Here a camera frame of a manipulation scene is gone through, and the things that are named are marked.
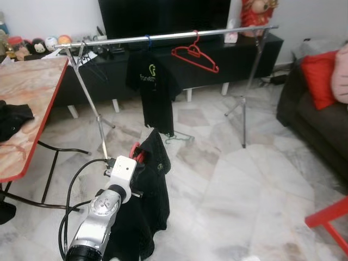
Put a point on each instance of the red plastic clothes hanger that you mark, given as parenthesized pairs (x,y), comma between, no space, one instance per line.
(133,149)
(194,54)

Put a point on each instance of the black shirt green circle logo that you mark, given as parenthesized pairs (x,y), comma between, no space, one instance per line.
(147,206)

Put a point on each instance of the plain black garment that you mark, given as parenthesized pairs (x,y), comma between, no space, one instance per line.
(13,119)

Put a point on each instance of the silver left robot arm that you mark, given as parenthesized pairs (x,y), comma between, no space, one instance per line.
(95,228)

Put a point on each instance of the green clothes hanger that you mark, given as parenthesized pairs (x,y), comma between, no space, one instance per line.
(179,138)

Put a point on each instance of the blue clothes hanger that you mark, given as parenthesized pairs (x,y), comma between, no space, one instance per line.
(148,41)

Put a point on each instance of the dark grey sofa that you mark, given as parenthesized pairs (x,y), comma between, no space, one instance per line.
(315,119)

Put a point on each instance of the pink cat face pillow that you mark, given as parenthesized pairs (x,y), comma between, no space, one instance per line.
(341,76)

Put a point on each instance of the grey cloth covered side table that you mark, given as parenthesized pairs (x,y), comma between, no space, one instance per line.
(312,48)

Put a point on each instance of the red plastic stool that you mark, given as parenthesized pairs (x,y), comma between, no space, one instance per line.
(329,220)

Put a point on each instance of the red seated figurine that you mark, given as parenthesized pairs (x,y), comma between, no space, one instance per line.
(258,13)

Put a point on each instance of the black TV console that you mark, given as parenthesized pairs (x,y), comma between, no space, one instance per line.
(217,60)

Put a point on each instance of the black T-shirt small chest print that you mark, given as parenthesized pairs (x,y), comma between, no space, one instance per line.
(155,92)

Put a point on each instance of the silver metal clothes rack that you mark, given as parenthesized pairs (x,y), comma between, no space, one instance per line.
(163,37)

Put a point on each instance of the black television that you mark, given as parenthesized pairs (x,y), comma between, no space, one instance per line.
(163,16)

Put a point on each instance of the white papers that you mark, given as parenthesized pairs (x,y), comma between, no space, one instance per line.
(79,58)

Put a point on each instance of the orange round plush toy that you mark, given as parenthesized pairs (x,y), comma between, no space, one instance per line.
(64,39)

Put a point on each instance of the white round plush toy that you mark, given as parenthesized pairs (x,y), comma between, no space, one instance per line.
(51,42)

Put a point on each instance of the black round plush toy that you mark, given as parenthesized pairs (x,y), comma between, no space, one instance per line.
(38,45)

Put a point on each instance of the red lidded jar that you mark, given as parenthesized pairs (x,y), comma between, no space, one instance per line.
(14,44)

